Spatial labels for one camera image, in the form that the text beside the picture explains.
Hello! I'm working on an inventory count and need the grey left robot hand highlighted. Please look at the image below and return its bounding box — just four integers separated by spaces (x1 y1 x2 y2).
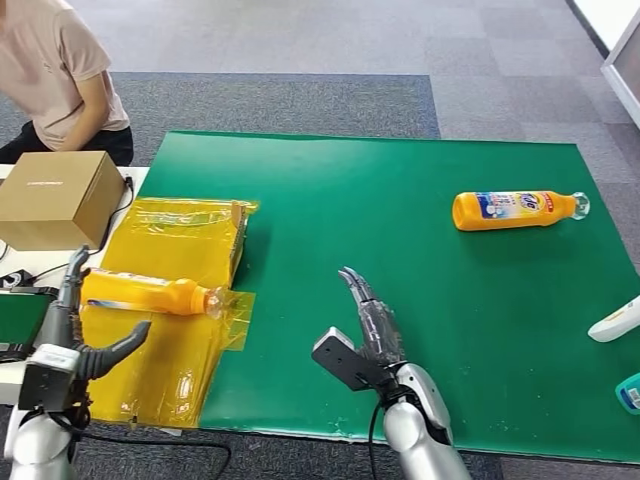
41 245 152 383

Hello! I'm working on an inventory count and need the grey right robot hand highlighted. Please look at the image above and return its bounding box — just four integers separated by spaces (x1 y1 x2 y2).
337 266 407 373

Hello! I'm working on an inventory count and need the orange Tide detergent bottle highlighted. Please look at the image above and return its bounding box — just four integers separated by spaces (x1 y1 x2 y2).
79 267 227 320

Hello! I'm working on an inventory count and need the orange detergent bottle blue label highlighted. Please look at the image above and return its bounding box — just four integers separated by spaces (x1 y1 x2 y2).
451 190 592 233

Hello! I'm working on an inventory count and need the white plastic bottle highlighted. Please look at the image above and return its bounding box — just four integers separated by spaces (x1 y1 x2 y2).
587 295 640 344

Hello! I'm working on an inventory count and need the green belt conveyor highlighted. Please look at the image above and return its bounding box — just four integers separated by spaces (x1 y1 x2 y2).
0 285 59 363

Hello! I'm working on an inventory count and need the green table mat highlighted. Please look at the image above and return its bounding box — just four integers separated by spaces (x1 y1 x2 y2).
139 130 640 464

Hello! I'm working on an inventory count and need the small black device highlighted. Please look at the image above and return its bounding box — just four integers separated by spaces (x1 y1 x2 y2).
0 267 35 290

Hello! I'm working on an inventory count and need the brown cardboard box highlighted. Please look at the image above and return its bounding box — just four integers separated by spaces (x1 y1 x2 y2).
0 150 126 252

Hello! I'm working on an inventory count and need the yellow film covered cardboard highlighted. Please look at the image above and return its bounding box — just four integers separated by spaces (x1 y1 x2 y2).
79 195 260 431

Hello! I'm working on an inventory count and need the person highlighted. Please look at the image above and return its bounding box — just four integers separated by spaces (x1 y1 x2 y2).
0 0 135 167

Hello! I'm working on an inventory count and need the teal plastic container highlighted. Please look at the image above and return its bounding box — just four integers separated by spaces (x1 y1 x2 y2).
614 372 640 417

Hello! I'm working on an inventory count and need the white framed panel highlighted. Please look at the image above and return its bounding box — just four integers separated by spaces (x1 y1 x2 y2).
599 11 640 131

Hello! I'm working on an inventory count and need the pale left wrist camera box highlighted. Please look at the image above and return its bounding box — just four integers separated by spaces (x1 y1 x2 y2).
17 343 82 415

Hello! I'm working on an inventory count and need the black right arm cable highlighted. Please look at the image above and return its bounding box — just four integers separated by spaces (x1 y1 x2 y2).
368 399 385 480

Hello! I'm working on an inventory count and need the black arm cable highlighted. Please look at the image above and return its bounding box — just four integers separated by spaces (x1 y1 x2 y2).
65 423 232 480
368 399 385 480

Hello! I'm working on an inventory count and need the black power cable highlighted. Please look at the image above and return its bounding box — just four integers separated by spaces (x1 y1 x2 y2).
29 174 135 283

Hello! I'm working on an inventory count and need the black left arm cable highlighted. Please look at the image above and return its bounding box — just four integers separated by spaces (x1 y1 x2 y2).
65 423 232 480

